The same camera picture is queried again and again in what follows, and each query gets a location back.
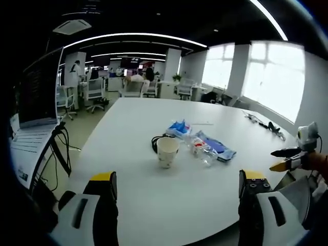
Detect black and white cable bundle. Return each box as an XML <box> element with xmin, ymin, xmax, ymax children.
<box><xmin>242</xmin><ymin>110</ymin><xmax>287</xmax><ymax>142</ymax></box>

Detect black bag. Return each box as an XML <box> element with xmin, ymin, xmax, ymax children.
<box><xmin>200</xmin><ymin>91</ymin><xmax>219</xmax><ymax>104</ymax></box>

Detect clear plastic bottle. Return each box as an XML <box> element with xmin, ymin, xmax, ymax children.
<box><xmin>189</xmin><ymin>135</ymin><xmax>219</xmax><ymax>168</ymax></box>

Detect ceiling air conditioner vent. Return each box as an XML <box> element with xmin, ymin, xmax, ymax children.
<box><xmin>52</xmin><ymin>19</ymin><xmax>92</xmax><ymax>35</ymax></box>

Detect white mesh office chair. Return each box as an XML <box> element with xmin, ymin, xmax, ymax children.
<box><xmin>85</xmin><ymin>76</ymin><xmax>106</xmax><ymax>114</ymax></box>
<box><xmin>176</xmin><ymin>78</ymin><xmax>194</xmax><ymax>101</ymax></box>
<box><xmin>56</xmin><ymin>85</ymin><xmax>78</xmax><ymax>121</ymax></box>
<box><xmin>120</xmin><ymin>78</ymin><xmax>151</xmax><ymax>98</ymax></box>

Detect black hanging cables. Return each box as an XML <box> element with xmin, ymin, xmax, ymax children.
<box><xmin>35</xmin><ymin>121</ymin><xmax>82</xmax><ymax>192</ymax></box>

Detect large bright window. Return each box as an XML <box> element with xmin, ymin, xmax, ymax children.
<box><xmin>201</xmin><ymin>43</ymin><xmax>236</xmax><ymax>90</ymax></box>
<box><xmin>242</xmin><ymin>40</ymin><xmax>306</xmax><ymax>123</ymax></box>

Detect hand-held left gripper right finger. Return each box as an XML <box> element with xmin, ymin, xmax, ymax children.
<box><xmin>238</xmin><ymin>169</ymin><xmax>310</xmax><ymax>246</ymax></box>

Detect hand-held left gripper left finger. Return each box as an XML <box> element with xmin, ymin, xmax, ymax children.
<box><xmin>50</xmin><ymin>171</ymin><xmax>119</xmax><ymax>246</ymax></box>

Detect open laptop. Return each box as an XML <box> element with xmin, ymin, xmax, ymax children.
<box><xmin>9</xmin><ymin>45</ymin><xmax>65</xmax><ymax>154</ymax></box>

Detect person's right hand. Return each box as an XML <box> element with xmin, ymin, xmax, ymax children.
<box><xmin>306</xmin><ymin>151</ymin><xmax>328</xmax><ymax>172</ymax></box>

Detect white paper cup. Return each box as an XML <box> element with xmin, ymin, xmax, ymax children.
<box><xmin>156</xmin><ymin>137</ymin><xmax>180</xmax><ymax>170</ymax></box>

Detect white table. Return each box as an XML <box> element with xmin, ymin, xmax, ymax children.
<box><xmin>67</xmin><ymin>97</ymin><xmax>300</xmax><ymax>246</ymax></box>

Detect blue and white packet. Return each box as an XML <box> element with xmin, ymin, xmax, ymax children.
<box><xmin>166</xmin><ymin>118</ymin><xmax>193</xmax><ymax>137</ymax></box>

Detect blue package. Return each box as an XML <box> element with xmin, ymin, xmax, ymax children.
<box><xmin>196</xmin><ymin>130</ymin><xmax>237</xmax><ymax>162</ymax></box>

